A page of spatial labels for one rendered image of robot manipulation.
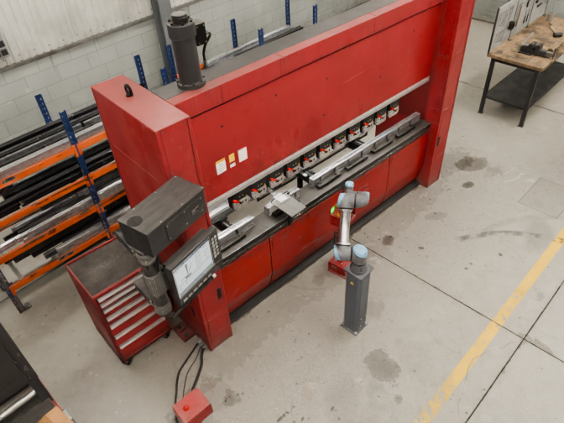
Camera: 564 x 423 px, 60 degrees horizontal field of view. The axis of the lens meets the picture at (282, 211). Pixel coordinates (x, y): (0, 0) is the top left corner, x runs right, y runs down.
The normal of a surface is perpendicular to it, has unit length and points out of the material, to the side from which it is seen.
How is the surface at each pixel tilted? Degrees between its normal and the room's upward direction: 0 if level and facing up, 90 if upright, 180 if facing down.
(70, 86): 90
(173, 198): 0
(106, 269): 0
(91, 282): 0
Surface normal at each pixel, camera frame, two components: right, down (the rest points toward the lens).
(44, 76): 0.72, 0.43
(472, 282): -0.05, -0.75
